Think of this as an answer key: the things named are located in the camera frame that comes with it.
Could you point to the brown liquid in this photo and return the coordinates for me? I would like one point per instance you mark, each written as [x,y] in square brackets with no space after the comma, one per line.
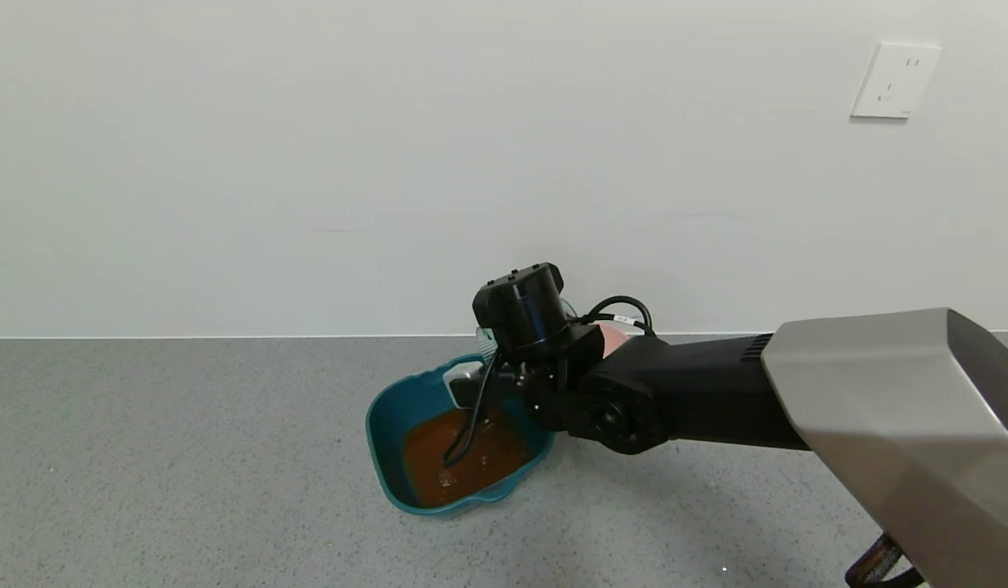
[426,465]

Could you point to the pink round bowl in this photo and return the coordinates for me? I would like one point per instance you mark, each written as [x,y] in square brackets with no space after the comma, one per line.
[612,336]

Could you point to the black and grey right robot arm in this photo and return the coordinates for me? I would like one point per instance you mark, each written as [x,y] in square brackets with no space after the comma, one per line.
[716,392]

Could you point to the white wall power outlet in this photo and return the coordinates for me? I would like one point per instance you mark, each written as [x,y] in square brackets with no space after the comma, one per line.
[894,80]

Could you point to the translucent blue plastic cup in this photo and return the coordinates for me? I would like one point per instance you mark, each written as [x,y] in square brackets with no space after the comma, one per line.
[488,343]

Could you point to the teal square plastic basin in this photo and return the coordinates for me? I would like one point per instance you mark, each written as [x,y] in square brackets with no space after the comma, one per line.
[385,425]

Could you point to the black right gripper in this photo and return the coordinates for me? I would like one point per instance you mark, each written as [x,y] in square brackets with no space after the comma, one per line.
[463,382]

